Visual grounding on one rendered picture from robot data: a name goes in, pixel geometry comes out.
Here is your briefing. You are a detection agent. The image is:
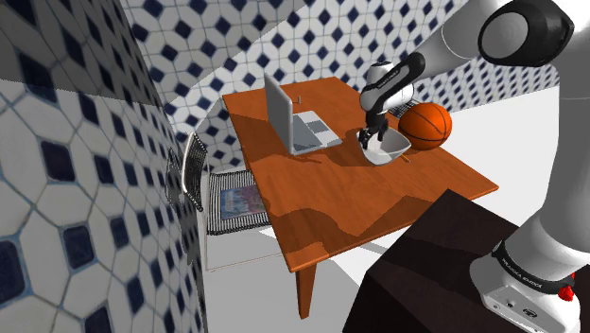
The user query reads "dark gridded flat object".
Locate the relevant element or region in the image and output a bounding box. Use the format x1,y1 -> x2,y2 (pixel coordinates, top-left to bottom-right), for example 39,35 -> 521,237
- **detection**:
388,97 -> 422,118

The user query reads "white bowl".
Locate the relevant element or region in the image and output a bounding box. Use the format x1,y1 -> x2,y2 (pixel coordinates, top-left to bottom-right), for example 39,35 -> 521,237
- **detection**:
356,127 -> 412,167

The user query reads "black wire mesh chair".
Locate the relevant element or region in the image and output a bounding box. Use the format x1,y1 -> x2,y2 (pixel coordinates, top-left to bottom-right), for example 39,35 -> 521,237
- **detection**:
181,131 -> 274,237

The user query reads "blue pink magazine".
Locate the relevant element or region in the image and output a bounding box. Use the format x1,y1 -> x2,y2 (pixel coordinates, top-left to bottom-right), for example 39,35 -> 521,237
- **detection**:
219,184 -> 269,221

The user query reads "orange wooden table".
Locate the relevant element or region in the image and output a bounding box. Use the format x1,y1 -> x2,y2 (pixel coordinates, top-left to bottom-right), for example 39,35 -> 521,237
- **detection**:
221,76 -> 500,321

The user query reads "grey open laptop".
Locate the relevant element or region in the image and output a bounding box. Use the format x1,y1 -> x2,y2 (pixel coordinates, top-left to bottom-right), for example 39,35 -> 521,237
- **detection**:
263,73 -> 344,156

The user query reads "dark robot stand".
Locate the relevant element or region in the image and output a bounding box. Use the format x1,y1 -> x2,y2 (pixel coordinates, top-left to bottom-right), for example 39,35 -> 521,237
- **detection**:
342,188 -> 590,333

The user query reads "orange basketball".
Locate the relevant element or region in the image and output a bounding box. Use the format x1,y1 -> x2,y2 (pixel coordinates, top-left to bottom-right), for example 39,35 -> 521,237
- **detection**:
397,102 -> 454,151

